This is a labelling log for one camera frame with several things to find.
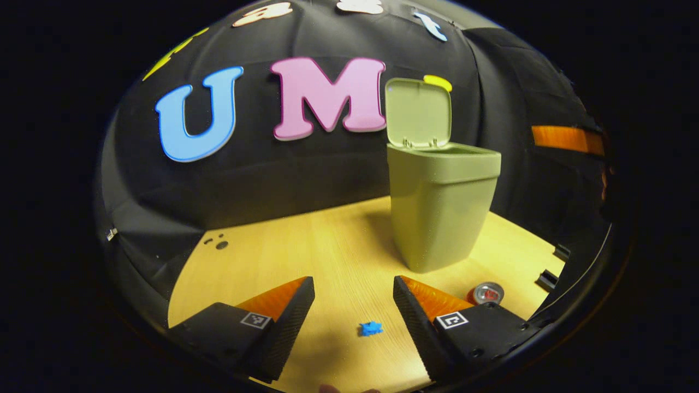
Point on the black desk bracket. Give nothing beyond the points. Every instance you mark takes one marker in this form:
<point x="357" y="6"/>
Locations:
<point x="547" y="279"/>
<point x="562" y="251"/>

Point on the small white clip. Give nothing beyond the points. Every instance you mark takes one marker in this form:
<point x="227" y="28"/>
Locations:
<point x="111" y="234"/>

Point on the red pop can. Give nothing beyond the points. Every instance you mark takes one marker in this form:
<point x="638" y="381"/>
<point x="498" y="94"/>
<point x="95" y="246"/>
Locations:
<point x="487" y="293"/>

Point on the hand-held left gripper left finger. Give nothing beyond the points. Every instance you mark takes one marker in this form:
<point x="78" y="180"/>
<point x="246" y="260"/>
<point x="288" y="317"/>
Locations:
<point x="286" y="327"/>

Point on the black backdrop cloth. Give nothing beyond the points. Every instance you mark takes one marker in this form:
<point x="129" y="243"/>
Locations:
<point x="306" y="174"/>

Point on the blue paper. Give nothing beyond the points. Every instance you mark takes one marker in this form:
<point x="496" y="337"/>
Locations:
<point x="371" y="328"/>

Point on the wooden desktop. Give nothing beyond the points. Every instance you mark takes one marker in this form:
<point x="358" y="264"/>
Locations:
<point x="306" y="256"/>

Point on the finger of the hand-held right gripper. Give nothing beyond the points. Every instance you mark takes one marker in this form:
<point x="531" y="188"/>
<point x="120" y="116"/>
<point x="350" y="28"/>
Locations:
<point x="562" y="138"/>

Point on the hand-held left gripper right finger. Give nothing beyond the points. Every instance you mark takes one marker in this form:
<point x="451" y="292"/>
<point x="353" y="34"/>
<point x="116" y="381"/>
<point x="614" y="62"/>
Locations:
<point x="418" y="333"/>

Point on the pale green desktop garbage bin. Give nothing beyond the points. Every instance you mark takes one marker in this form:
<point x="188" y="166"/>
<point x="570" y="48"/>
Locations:
<point x="442" y="218"/>

